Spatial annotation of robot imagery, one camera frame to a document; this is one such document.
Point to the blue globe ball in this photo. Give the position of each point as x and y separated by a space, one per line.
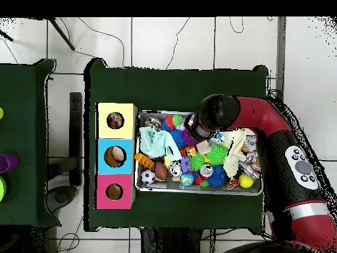
187 179

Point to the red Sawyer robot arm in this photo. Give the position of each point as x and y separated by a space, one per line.
263 116

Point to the silver mesh bin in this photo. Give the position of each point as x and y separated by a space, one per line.
173 186

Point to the wooden box with three holes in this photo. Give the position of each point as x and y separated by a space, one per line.
115 131

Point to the lime green ball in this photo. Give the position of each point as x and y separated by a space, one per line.
1 113

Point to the long orange toy block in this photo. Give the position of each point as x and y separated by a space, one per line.
144 160

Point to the purple spiky rubber ball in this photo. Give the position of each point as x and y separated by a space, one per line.
187 138

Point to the cream yellow cloth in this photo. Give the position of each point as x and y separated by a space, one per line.
234 155

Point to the mint green cloth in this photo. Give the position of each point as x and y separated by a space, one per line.
155 143

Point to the colourful polka dot cloth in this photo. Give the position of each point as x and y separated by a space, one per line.
115 120

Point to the purple plastic cup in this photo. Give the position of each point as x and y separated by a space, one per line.
3 164
13 160

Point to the dark green tablecloth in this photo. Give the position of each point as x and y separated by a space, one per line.
158 89
23 131

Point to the black and white soccer ball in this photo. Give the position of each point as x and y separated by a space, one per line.
148 176

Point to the brown toy football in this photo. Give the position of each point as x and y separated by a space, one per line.
161 171

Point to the lime green plastic cup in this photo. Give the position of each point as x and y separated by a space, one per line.
2 188

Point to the blue spiky rubber ball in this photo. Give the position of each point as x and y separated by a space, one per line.
217 176

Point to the grey round stand base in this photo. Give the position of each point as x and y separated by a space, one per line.
62 196

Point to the yellow ball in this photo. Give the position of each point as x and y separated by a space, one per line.
246 181

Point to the black tripod leg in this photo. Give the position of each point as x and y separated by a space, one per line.
62 33
6 36

